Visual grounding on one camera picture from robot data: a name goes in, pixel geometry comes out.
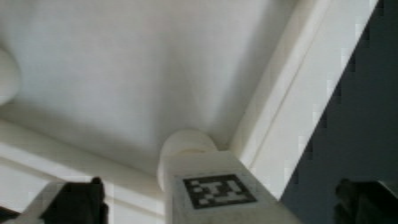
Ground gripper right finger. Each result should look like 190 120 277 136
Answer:
334 179 398 224

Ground white leg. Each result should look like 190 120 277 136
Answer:
158 129 302 224

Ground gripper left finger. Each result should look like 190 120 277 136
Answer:
11 176 112 224

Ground white square tabletop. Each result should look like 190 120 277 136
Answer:
0 0 380 224

